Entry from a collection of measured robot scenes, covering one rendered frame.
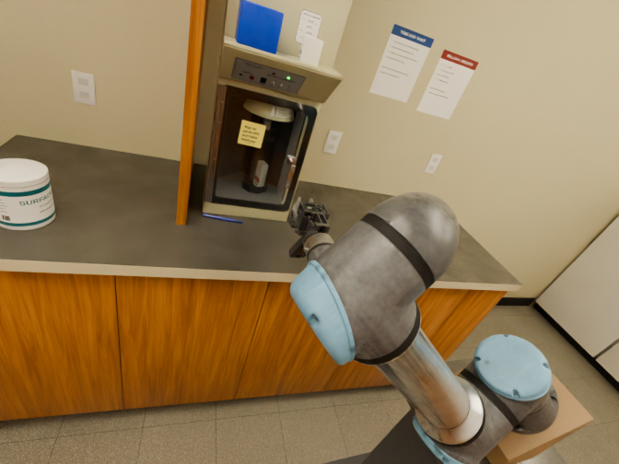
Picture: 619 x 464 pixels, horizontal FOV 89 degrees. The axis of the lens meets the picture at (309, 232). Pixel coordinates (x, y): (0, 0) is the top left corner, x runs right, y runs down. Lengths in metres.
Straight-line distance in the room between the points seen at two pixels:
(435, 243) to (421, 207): 0.04
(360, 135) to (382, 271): 1.36
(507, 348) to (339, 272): 0.44
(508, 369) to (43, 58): 1.65
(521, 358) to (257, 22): 0.90
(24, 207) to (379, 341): 0.95
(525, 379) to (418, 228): 0.41
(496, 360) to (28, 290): 1.14
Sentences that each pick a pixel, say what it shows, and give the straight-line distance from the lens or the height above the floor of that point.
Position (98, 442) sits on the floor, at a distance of 1.75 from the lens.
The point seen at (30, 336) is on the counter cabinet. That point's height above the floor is 0.60.
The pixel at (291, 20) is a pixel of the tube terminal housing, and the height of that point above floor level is 1.59.
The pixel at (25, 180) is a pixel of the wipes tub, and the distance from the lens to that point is 1.05.
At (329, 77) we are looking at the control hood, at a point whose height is 1.49.
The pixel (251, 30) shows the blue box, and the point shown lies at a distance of 0.90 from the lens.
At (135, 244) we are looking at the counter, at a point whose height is 0.94.
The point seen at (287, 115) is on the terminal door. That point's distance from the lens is 1.05.
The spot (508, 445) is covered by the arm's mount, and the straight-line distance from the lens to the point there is 0.90.
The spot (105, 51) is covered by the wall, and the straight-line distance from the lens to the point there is 1.51.
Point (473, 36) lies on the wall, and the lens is 1.81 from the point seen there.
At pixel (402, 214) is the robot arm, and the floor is 1.46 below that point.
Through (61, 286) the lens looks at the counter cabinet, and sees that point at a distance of 1.12.
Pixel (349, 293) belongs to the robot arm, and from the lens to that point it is 0.34.
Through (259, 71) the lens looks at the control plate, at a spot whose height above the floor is 1.46.
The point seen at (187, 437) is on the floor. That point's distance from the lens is 1.72.
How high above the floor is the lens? 1.60
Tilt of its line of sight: 32 degrees down
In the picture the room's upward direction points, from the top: 20 degrees clockwise
